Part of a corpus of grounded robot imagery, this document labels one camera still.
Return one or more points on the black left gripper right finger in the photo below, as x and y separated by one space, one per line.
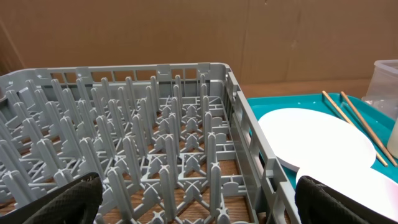
318 203

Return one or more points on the large white plate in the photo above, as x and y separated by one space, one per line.
302 137

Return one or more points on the clear plastic bin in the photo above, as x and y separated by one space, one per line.
382 90

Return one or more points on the teal plastic tray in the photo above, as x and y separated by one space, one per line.
380 123

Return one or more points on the left wooden chopstick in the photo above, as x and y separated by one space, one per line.
341 113

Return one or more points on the right wooden chopstick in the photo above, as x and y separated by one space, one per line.
369 130

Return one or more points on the wooden chopstick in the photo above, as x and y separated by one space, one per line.
341 113
369 130

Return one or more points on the white paper cup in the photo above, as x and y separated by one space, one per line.
392 144

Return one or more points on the grey dishwasher rack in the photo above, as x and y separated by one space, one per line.
172 143

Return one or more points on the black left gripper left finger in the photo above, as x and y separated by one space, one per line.
76 202

